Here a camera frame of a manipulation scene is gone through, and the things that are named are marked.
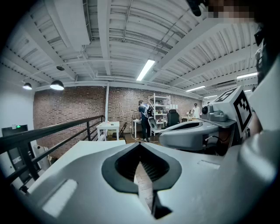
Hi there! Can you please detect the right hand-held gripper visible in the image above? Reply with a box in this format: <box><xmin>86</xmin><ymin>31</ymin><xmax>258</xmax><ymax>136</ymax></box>
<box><xmin>158</xmin><ymin>85</ymin><xmax>254</xmax><ymax>151</ymax></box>

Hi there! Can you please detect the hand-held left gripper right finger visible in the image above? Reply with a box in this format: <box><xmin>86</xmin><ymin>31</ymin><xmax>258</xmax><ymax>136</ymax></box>
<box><xmin>139</xmin><ymin>141</ymin><xmax>275</xmax><ymax>224</ymax></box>

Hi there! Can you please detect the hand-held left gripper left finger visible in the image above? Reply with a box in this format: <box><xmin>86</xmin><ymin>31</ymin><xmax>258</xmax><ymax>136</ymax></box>
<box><xmin>13</xmin><ymin>141</ymin><xmax>152</xmax><ymax>224</ymax></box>

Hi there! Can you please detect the person's right forearm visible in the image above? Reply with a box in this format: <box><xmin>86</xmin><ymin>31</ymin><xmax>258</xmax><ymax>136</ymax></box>
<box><xmin>249</xmin><ymin>112</ymin><xmax>263</xmax><ymax>134</ymax></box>

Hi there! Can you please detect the black office chair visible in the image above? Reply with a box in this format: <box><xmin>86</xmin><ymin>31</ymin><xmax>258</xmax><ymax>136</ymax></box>
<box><xmin>166</xmin><ymin>108</ymin><xmax>182</xmax><ymax>130</ymax></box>

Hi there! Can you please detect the white shelf rack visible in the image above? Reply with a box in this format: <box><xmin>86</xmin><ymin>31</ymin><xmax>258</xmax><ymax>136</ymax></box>
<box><xmin>148</xmin><ymin>93</ymin><xmax>171</xmax><ymax>136</ymax></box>

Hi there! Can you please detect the narrow white table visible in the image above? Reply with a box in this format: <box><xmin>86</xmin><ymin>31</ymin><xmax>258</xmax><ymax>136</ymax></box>
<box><xmin>132</xmin><ymin>119</ymin><xmax>143</xmax><ymax>139</ymax></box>

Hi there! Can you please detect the black folding chair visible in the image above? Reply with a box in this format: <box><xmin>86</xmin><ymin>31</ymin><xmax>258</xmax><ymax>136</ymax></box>
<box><xmin>112</xmin><ymin>122</ymin><xmax>128</xmax><ymax>140</ymax></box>

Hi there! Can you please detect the black metal railing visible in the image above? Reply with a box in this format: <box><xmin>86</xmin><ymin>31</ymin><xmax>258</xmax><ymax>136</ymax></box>
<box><xmin>0</xmin><ymin>115</ymin><xmax>105</xmax><ymax>193</ymax></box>

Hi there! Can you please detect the small white table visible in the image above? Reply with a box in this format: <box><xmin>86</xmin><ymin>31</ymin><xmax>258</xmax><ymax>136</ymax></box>
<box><xmin>96</xmin><ymin>121</ymin><xmax>120</xmax><ymax>142</ymax></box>

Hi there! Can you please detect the white vertical pipe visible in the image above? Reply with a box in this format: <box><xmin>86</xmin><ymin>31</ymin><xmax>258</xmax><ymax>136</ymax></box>
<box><xmin>105</xmin><ymin>82</ymin><xmax>110</xmax><ymax>123</ymax></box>

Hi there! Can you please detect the dark door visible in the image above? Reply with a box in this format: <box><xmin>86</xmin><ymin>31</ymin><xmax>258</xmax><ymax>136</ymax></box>
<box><xmin>1</xmin><ymin>124</ymin><xmax>41</xmax><ymax>191</ymax></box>

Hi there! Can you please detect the black head camera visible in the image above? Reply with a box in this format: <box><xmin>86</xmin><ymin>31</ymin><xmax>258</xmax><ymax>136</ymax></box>
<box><xmin>187</xmin><ymin>0</ymin><xmax>207</xmax><ymax>17</ymax></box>

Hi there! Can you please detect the white ceiling air duct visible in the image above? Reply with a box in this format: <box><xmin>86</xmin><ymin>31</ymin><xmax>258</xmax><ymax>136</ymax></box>
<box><xmin>53</xmin><ymin>0</ymin><xmax>91</xmax><ymax>52</ymax></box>

